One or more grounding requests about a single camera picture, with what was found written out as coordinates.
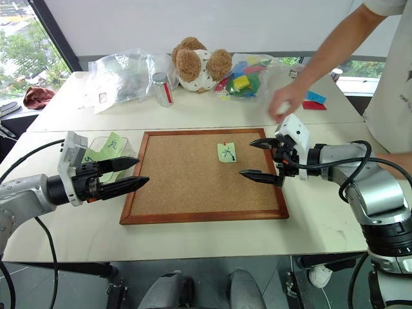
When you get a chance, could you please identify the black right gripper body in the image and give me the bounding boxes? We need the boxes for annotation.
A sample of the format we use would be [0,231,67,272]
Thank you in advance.
[271,135,301,178]

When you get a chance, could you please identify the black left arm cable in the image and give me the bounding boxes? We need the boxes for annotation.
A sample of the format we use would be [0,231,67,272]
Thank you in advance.
[0,138,66,185]

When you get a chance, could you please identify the clear plastic bag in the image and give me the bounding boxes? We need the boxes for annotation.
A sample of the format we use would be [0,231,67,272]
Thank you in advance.
[78,48,172,115]

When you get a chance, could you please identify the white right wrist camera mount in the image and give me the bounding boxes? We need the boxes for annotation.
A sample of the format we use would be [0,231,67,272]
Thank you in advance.
[274,113,311,181]

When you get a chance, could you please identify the red block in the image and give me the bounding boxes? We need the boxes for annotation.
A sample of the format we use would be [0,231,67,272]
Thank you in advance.
[301,100,328,111]

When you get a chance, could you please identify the grey rounded shape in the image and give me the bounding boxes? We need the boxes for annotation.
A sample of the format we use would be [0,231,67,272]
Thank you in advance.
[227,267,266,309]
[137,271,195,309]

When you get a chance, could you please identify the person's bare hand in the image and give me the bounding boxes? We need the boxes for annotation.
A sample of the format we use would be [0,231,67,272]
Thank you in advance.
[267,82,305,124]

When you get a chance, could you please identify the black window frame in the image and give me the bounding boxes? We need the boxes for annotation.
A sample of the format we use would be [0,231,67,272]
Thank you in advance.
[26,0,82,73]

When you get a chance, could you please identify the bag of colourful blocks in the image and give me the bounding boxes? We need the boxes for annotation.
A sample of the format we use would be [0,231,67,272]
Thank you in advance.
[214,52,275,102]

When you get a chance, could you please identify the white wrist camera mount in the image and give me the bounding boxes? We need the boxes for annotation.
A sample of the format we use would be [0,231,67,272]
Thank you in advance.
[57,131,89,207]
[274,113,311,181]

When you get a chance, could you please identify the black hanging cable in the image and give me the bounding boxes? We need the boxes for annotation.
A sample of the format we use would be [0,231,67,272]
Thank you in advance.
[33,216,60,309]

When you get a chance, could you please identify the clear jar with silver lid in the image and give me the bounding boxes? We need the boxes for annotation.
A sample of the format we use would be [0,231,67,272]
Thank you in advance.
[151,71,174,108]

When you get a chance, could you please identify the green paper note with drawing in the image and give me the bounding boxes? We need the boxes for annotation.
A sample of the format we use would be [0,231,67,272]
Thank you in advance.
[216,142,239,164]

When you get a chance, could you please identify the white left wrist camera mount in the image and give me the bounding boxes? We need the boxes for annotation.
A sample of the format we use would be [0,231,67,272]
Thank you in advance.
[57,131,89,207]

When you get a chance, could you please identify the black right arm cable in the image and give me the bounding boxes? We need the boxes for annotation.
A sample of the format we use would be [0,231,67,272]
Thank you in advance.
[281,140,412,204]

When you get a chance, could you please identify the wood-framed cork board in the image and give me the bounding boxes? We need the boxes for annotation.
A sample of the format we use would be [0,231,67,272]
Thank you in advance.
[119,127,290,226]

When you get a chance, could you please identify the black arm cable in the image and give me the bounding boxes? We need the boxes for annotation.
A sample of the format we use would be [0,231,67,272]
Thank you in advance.
[0,138,66,185]
[281,140,412,204]

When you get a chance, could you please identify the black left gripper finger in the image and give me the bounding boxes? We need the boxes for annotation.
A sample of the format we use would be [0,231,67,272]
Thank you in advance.
[97,176,151,201]
[97,156,140,175]

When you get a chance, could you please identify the black table frame bar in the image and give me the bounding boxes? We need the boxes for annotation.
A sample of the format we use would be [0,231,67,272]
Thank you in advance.
[5,261,120,278]

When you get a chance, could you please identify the brown and white plush toy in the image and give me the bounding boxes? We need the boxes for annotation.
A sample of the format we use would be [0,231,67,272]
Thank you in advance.
[171,36,234,95]

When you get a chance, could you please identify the clear plastic box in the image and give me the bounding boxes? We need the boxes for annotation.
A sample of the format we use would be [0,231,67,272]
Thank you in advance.
[83,136,130,185]

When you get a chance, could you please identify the dark red cloth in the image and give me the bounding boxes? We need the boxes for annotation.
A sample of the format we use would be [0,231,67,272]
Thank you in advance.
[23,86,57,111]

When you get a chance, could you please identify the person's white shirt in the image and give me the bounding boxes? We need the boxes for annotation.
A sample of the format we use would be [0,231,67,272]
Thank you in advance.
[362,0,412,155]

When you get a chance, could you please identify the blue block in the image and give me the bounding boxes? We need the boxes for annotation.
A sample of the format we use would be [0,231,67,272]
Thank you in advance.
[305,90,328,104]

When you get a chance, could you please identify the white shoe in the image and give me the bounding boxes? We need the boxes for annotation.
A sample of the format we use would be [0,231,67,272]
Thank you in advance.
[308,264,333,289]

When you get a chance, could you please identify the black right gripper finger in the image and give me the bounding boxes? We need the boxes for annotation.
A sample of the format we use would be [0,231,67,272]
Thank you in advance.
[248,137,278,151]
[238,169,286,189]

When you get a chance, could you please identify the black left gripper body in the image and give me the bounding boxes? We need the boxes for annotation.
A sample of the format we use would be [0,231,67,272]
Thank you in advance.
[71,161,104,203]

